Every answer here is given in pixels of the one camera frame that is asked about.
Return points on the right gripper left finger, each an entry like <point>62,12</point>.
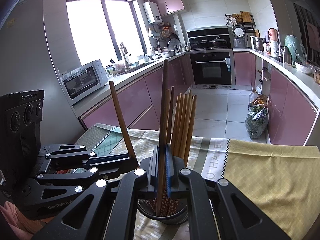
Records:
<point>105,210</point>

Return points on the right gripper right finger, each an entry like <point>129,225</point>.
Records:
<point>216,209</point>

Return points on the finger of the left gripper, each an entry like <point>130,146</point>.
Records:
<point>56,157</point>
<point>94,169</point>

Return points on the wooden chopstick red end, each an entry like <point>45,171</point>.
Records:
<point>174,131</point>

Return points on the pink sleeve forearm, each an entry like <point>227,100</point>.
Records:
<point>21,225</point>

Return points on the kitchen faucet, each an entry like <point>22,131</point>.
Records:
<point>124,54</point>

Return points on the left hand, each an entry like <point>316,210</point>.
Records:
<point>6,190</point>

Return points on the patterned tablecloth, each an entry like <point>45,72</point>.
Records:
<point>283,181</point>

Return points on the black mesh utensil holder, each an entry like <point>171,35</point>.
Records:
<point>173,211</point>

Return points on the white microwave oven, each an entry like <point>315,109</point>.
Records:
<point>84,80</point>

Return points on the bag of green vegetables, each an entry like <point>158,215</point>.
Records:
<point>256,120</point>

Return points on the white water heater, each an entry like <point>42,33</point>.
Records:
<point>152,12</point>

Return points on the black built-in oven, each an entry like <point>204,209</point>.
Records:
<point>213,68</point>

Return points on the teal covered appliance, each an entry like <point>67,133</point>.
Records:
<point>296,48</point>

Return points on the black wok with lid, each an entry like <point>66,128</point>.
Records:
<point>218,42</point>

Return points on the stainless steel pot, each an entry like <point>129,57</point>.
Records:
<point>257,43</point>

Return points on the white rice cooker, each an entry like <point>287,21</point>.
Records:
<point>240,37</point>

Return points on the pink thermos jug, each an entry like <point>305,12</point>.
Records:
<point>273,42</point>

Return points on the pink wall cabinet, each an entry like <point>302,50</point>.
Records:
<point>167,7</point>

